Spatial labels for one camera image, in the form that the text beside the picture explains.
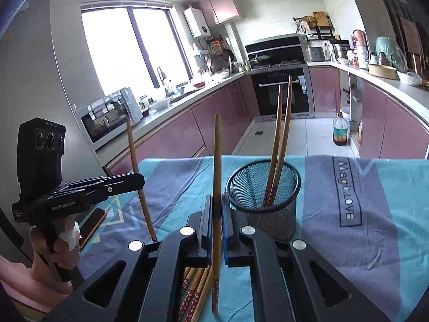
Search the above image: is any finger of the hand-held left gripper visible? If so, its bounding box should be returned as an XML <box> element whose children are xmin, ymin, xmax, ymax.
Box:
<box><xmin>88</xmin><ymin>173</ymin><xmax>146</xmax><ymax>204</ymax></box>
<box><xmin>64</xmin><ymin>176</ymin><xmax>114</xmax><ymax>192</ymax></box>

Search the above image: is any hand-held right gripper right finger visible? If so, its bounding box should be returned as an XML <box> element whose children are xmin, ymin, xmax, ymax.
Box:
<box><xmin>221</xmin><ymin>193</ymin><xmax>391</xmax><ymax>322</ymax></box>

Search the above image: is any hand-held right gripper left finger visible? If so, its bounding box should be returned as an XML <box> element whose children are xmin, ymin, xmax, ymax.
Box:
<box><xmin>43</xmin><ymin>195</ymin><xmax>214</xmax><ymax>322</ymax></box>

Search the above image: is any black mesh cup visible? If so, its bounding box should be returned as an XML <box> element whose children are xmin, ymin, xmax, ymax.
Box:
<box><xmin>226</xmin><ymin>160</ymin><xmax>301</xmax><ymax>242</ymax></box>

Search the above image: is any person's left forearm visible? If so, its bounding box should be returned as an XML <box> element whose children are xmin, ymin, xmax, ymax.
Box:
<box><xmin>0</xmin><ymin>254</ymin><xmax>72</xmax><ymax>314</ymax></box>

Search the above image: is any person's left hand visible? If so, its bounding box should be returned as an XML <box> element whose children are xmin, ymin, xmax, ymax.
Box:
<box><xmin>28</xmin><ymin>216</ymin><xmax>82</xmax><ymax>285</ymax></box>

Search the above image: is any dark smartphone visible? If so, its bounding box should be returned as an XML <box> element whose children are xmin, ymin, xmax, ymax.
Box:
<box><xmin>79</xmin><ymin>208</ymin><xmax>108</xmax><ymax>249</ymax></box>

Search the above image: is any silver microwave oven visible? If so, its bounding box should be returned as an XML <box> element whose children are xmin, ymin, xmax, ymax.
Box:
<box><xmin>80</xmin><ymin>87</ymin><xmax>143</xmax><ymax>143</ymax></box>

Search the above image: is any grey refrigerator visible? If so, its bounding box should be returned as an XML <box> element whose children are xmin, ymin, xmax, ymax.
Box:
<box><xmin>0</xmin><ymin>0</ymin><xmax>108</xmax><ymax>252</ymax></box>

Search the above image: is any white bowl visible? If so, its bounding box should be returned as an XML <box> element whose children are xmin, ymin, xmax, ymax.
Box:
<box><xmin>150</xmin><ymin>98</ymin><xmax>172</xmax><ymax>111</ymax></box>

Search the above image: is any pink base cabinets long run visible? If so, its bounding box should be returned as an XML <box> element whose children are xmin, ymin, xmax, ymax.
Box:
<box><xmin>104</xmin><ymin>73</ymin><xmax>260</xmax><ymax>175</ymax></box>

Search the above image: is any chrome sink faucet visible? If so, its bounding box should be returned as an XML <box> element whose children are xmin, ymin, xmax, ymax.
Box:
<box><xmin>156</xmin><ymin>66</ymin><xmax>175</xmax><ymax>97</ymax></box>

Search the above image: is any kitchen window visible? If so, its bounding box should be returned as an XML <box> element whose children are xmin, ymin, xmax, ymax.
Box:
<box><xmin>80</xmin><ymin>2</ymin><xmax>194</xmax><ymax>96</ymax></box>

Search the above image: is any black built-in oven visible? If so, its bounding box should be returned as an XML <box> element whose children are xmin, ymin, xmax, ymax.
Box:
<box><xmin>250</xmin><ymin>68</ymin><xmax>311</xmax><ymax>115</ymax></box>

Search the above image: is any teal grey printed tablecloth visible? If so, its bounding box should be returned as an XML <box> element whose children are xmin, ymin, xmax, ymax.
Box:
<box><xmin>79</xmin><ymin>154</ymin><xmax>429</xmax><ymax>322</ymax></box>

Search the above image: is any cooking oil bottle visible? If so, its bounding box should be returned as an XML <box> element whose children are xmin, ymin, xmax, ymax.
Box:
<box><xmin>332</xmin><ymin>112</ymin><xmax>351</xmax><ymax>147</ymax></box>

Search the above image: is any white water heater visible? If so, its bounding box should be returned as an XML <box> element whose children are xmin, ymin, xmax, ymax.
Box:
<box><xmin>183</xmin><ymin>7</ymin><xmax>212</xmax><ymax>39</ymax></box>

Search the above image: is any black range hood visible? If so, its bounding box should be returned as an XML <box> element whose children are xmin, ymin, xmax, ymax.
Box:
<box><xmin>244</xmin><ymin>35</ymin><xmax>304</xmax><ymax>66</ymax></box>

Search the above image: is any pink base cabinets curved run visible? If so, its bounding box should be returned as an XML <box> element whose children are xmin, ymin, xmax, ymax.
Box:
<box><xmin>308</xmin><ymin>66</ymin><xmax>429</xmax><ymax>160</ymax></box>

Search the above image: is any steel stock pot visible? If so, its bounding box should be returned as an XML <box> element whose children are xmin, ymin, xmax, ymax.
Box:
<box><xmin>331</xmin><ymin>42</ymin><xmax>351</xmax><ymax>61</ymax></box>

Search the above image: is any black countertop shelf rack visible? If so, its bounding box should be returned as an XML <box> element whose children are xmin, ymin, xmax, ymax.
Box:
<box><xmin>294</xmin><ymin>11</ymin><xmax>336</xmax><ymax>41</ymax></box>

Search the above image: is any beige round container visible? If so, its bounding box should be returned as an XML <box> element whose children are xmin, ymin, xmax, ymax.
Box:
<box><xmin>368</xmin><ymin>63</ymin><xmax>398</xmax><ymax>80</ymax></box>

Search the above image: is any pink thermos jug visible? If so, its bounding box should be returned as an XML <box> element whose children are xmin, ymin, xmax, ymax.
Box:
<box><xmin>352</xmin><ymin>29</ymin><xmax>368</xmax><ymax>52</ymax></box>

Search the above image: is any white plastic bag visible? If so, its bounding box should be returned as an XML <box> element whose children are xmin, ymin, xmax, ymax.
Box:
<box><xmin>397</xmin><ymin>70</ymin><xmax>423</xmax><ymax>86</ymax></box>

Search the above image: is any green plastic bag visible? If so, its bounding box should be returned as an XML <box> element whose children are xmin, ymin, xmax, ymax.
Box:
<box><xmin>375</xmin><ymin>36</ymin><xmax>408</xmax><ymax>72</ymax></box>

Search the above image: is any pink wall cabinet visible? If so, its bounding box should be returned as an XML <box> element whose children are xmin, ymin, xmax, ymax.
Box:
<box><xmin>193</xmin><ymin>0</ymin><xmax>241</xmax><ymax>26</ymax></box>

